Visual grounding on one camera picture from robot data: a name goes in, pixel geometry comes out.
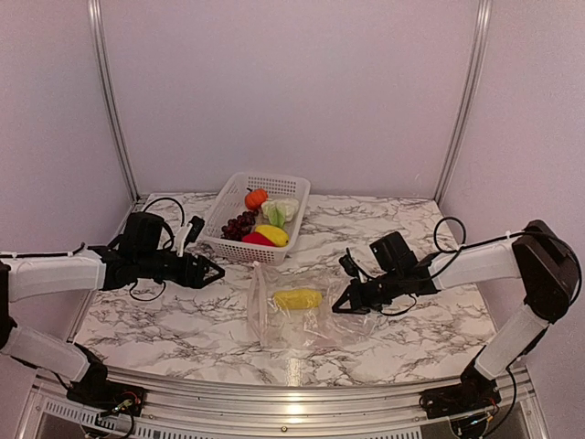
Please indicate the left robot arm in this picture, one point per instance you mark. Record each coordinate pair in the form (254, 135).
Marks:
(133, 255)

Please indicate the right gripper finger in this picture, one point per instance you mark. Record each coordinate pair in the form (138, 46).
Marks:
(350, 310)
(346, 299)

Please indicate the fake purple grapes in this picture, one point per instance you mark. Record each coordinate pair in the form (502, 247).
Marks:
(240, 226)

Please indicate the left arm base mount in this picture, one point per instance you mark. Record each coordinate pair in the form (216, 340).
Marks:
(107, 395)

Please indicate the clear zip top bag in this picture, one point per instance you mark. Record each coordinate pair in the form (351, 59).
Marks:
(301, 329)

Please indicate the fake orange tomato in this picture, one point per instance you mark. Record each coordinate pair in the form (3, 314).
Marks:
(255, 198)

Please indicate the right aluminium frame post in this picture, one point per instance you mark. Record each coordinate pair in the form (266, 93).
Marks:
(470, 85)

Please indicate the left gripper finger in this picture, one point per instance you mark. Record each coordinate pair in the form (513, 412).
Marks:
(206, 266)
(209, 279)

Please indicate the left aluminium frame post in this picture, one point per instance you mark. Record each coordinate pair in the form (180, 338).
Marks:
(98, 38)

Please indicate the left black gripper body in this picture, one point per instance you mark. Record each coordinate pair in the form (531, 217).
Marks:
(185, 277)

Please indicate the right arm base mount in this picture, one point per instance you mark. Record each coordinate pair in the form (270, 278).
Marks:
(473, 392)

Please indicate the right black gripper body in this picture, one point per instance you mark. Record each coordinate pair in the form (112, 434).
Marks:
(373, 298)

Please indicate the aluminium front rail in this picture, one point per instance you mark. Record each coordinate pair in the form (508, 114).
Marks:
(177, 408)

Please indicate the fake red pepper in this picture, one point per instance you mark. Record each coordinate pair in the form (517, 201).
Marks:
(257, 239)

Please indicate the aluminium frame post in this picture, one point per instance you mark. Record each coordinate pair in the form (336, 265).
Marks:
(98, 38)
(470, 85)

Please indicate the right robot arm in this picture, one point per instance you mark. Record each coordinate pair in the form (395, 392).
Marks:
(547, 266)

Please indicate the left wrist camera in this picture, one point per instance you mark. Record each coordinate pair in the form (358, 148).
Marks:
(188, 234)

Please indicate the fake white cauliflower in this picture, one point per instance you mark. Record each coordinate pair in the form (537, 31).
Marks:
(278, 212)

